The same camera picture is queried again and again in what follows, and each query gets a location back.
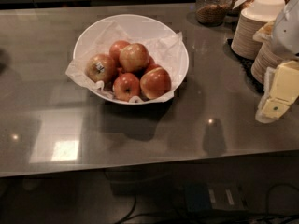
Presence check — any front stack of paper plates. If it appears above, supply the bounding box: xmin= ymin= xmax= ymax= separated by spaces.
xmin=251 ymin=41 xmax=283 ymax=84

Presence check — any stack of paper plates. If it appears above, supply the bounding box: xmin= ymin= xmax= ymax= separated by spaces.
xmin=231 ymin=7 xmax=274 ymax=60
xmin=251 ymin=41 xmax=283 ymax=84

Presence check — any red apple with sticker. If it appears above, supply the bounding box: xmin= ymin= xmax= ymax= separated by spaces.
xmin=85 ymin=54 xmax=117 ymax=84

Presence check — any black cable under table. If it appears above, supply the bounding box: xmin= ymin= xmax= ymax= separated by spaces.
xmin=113 ymin=194 xmax=138 ymax=224

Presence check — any white paper liner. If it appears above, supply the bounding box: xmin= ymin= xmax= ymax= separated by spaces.
xmin=66 ymin=21 xmax=188 ymax=105

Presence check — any black tray under plates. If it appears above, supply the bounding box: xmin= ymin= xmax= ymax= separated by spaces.
xmin=226 ymin=38 xmax=264 ymax=95

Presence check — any dark box under table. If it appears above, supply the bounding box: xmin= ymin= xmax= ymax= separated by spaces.
xmin=184 ymin=183 xmax=248 ymax=213

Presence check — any white paper bowl stack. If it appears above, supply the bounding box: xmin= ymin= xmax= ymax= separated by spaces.
xmin=244 ymin=0 xmax=285 ymax=22

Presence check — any red apple back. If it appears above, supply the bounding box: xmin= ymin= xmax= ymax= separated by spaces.
xmin=109 ymin=40 xmax=129 ymax=63

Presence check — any red apple hidden middle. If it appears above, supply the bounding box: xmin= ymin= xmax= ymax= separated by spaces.
xmin=144 ymin=57 xmax=159 ymax=73

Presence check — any back stack of paper plates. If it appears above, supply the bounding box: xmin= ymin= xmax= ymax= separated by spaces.
xmin=231 ymin=7 xmax=274 ymax=60

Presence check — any glass jar with cereal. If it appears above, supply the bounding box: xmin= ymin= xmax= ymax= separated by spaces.
xmin=195 ymin=0 xmax=232 ymax=26

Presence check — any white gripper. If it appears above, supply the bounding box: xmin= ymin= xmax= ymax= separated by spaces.
xmin=253 ymin=0 xmax=299 ymax=123

